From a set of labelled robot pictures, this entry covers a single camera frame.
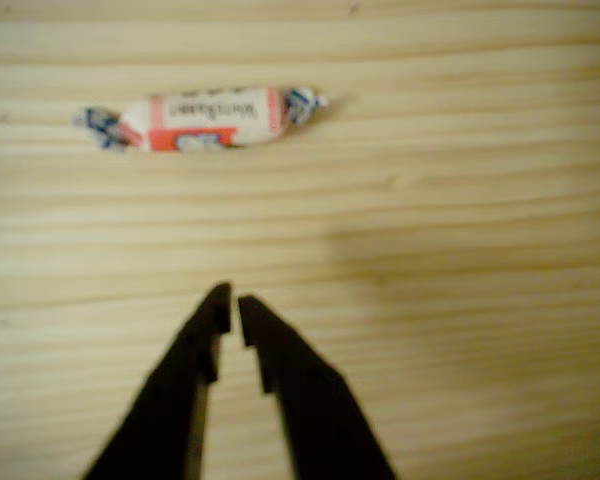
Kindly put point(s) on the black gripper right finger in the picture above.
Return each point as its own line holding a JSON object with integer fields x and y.
{"x": 320, "y": 430}

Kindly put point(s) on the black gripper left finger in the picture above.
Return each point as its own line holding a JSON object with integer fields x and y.
{"x": 165, "y": 425}

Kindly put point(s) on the white red candy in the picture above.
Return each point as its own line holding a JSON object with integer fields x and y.
{"x": 205, "y": 120}

